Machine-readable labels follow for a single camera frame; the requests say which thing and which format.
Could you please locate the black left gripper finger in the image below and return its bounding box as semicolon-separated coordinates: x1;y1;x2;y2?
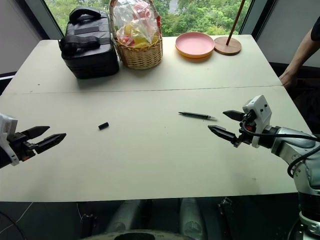
17;125;51;141
33;132;67;155

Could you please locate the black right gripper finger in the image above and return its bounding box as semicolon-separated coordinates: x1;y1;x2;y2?
207;125;241;148
222;109;246;122

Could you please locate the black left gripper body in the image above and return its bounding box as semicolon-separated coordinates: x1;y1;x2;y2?
6;132;36;164

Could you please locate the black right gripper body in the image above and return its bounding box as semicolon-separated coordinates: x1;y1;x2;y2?
238;110;257;145

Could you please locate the black pen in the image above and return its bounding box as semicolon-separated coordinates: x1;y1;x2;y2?
178;111;218;122

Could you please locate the person's bare hand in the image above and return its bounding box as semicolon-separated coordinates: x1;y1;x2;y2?
278;66;299;89

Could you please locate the wooden stand with pole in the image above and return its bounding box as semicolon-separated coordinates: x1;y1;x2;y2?
213;0;243;56

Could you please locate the orange plate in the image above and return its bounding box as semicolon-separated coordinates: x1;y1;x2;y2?
175;46;215;60

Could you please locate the pink plate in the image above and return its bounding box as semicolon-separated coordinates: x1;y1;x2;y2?
174;31;216;57

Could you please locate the grey rounded shape under table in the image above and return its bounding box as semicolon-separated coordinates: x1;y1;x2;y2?
104;199;152;236
178;197;209;240

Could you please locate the black carry bag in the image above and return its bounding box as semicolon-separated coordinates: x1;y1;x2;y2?
58;6;120;80

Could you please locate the woven wicker basket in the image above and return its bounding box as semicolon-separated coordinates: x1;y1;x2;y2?
108;0;164;71

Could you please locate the clear bag of toy fruit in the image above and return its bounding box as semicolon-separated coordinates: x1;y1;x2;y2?
115;0;161;49

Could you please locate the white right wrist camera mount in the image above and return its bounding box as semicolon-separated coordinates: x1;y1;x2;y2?
242;94;273;149

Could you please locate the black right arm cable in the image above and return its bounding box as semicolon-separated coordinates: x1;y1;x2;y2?
246;131;320;179

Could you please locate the black table clamp bracket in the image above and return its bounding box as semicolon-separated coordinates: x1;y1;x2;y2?
216;196;236;227
80;212;98;237

